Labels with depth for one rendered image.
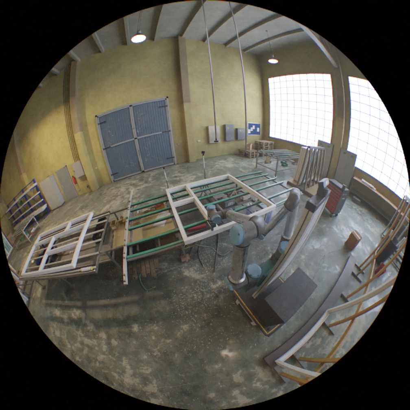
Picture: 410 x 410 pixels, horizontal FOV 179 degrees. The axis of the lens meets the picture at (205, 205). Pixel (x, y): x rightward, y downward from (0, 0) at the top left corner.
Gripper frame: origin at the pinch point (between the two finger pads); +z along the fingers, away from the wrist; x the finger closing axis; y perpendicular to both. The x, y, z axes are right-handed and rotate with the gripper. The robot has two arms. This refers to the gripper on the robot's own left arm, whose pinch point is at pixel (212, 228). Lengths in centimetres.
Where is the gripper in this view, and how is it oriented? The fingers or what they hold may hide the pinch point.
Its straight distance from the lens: 159.0
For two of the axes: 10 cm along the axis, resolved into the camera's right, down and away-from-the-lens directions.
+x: 3.9, 5.0, -7.7
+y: -9.2, 2.8, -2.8
